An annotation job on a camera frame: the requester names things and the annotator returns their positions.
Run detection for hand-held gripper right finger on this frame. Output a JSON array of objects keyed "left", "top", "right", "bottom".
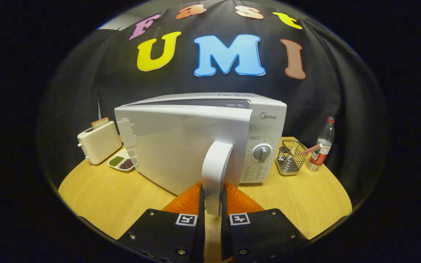
[{"left": 221, "top": 183, "right": 310, "bottom": 263}]

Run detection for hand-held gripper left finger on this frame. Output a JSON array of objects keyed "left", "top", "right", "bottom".
[{"left": 117, "top": 182, "right": 205, "bottom": 263}]

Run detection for white microwave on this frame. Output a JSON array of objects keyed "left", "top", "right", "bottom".
[{"left": 114, "top": 92, "right": 287, "bottom": 217}]

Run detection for divided dish of beans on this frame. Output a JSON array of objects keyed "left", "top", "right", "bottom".
[{"left": 108, "top": 149, "right": 139, "bottom": 172}]

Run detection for red striped straw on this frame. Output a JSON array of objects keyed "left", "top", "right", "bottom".
[{"left": 294, "top": 143, "right": 323, "bottom": 157}]

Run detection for clear plastic water bottle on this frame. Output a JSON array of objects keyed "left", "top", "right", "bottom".
[{"left": 307, "top": 117, "right": 335, "bottom": 172}]

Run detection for cream toaster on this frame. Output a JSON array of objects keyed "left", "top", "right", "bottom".
[{"left": 77, "top": 121, "right": 122, "bottom": 165}]

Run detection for toast bread slice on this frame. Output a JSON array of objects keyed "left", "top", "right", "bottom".
[{"left": 91, "top": 117, "right": 110, "bottom": 130}]

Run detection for metal wire basket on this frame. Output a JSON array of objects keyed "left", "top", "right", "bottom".
[{"left": 276, "top": 140, "right": 309, "bottom": 176}]

